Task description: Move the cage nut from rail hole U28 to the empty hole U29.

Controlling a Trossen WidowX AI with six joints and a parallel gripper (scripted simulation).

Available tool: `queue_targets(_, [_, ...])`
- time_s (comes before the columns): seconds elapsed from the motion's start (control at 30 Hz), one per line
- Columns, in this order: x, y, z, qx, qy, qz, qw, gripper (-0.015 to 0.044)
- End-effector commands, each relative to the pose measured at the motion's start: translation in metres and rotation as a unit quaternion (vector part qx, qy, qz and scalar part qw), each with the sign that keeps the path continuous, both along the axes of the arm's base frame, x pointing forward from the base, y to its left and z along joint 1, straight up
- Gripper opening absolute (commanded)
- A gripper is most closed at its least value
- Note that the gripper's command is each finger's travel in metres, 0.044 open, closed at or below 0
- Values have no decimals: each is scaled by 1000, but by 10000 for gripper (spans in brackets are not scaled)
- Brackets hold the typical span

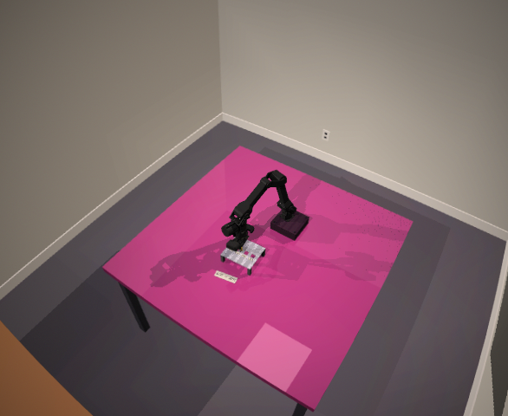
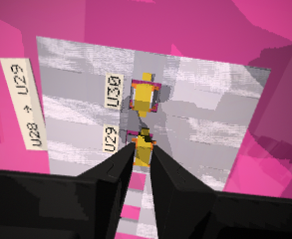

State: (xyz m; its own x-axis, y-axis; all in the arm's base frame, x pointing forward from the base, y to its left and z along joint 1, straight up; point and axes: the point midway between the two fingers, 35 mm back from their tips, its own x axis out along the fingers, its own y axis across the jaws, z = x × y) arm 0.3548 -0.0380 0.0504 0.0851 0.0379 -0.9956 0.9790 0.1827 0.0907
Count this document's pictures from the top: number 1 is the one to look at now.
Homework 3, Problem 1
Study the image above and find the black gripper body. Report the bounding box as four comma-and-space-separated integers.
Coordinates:
226, 224, 254, 251

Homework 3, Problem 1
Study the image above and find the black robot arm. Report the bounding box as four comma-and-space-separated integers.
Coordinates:
221, 170, 297, 237

